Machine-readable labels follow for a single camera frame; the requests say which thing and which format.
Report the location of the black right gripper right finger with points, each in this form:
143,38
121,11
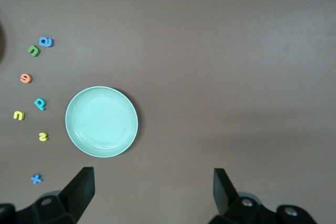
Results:
223,195

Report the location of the green letter u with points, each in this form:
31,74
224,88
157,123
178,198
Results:
37,52

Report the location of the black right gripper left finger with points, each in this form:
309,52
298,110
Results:
81,190

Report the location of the green plate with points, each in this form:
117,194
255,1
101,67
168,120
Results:
102,121

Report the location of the teal letter p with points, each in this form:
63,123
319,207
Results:
42,106

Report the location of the yellow letter s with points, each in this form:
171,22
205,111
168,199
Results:
43,136

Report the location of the blue letter x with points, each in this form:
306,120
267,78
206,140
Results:
36,179

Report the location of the blue letter a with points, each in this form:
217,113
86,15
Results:
50,43

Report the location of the yellow letter u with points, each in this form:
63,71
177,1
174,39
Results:
22,116

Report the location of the orange letter e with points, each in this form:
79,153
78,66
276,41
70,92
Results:
29,78

